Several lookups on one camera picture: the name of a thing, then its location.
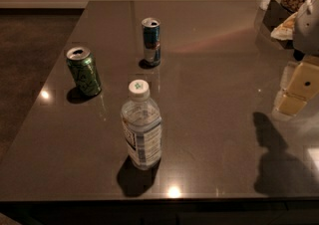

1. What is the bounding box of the dark snack tray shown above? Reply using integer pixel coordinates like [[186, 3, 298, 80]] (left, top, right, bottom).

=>
[[262, 0, 293, 50]]

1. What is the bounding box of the green soda can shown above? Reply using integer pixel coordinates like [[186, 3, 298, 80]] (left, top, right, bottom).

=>
[[66, 47, 102, 97]]

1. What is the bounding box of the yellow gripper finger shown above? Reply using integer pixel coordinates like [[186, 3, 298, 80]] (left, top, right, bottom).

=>
[[276, 62, 319, 115]]

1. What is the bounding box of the snack packet on tray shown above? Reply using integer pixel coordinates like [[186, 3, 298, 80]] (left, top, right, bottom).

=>
[[270, 13, 297, 41]]

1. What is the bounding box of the clear plastic water bottle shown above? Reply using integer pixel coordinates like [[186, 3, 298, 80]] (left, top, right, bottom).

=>
[[121, 80, 162, 170]]

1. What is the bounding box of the blue silver redbull can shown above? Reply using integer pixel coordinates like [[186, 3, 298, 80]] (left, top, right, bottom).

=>
[[142, 17, 160, 68]]

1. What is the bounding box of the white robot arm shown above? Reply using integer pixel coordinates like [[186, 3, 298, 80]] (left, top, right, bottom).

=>
[[273, 0, 319, 118]]

